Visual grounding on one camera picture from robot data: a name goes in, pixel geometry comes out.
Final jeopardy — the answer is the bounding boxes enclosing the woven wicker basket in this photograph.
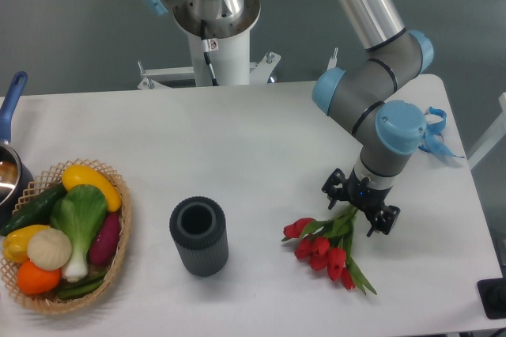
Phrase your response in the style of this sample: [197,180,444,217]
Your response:
[1,159,132,315]

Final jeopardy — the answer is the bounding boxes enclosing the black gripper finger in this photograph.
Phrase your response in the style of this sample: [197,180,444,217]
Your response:
[364,204,401,237]
[322,168,349,210]

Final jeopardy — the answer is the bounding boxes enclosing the dark green cucumber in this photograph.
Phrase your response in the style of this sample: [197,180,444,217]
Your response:
[1,183,67,237]

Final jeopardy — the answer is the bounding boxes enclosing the white metal base frame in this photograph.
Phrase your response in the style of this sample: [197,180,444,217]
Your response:
[136,47,341,91]

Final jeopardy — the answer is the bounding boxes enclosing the red tulip bouquet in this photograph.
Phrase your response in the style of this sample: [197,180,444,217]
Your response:
[282,205,377,294]

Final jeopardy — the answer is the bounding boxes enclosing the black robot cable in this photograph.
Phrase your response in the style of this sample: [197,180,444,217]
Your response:
[200,19,219,87]

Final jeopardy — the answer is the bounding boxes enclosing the dark grey ribbed vase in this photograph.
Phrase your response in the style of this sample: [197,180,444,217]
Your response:
[169,196,228,277]

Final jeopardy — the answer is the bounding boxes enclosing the purple sweet potato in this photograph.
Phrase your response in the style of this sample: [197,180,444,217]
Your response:
[89,213,120,266]

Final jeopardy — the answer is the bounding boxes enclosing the white frame at right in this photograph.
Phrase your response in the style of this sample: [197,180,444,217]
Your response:
[468,93,505,170]

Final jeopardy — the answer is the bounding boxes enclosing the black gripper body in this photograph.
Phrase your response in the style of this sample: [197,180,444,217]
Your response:
[344,172,391,214]

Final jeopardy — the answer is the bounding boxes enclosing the yellow bell pepper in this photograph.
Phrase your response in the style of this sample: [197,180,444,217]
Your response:
[2,225,50,263]

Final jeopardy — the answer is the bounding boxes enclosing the green bok choy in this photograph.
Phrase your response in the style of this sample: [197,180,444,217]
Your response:
[50,184,108,282]

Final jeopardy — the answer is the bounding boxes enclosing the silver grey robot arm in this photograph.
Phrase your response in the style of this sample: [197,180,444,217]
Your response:
[144,0,433,234]

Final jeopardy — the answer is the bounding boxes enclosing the blue handled saucepan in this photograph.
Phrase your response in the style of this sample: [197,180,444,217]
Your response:
[1,71,33,226]

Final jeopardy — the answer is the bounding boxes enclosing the green bean pods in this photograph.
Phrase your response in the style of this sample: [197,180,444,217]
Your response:
[56,271,106,301]

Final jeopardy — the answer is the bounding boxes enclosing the orange fruit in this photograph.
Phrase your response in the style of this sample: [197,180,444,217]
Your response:
[17,260,61,295]

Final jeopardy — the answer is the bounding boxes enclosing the black device at edge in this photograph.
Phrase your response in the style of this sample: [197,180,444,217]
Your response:
[477,278,505,320]

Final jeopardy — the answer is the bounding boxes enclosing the light blue ribbon right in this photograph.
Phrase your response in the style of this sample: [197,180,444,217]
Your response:
[418,107,465,159]

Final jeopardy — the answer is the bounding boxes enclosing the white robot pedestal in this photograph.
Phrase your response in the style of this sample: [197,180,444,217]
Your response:
[187,31,250,87]

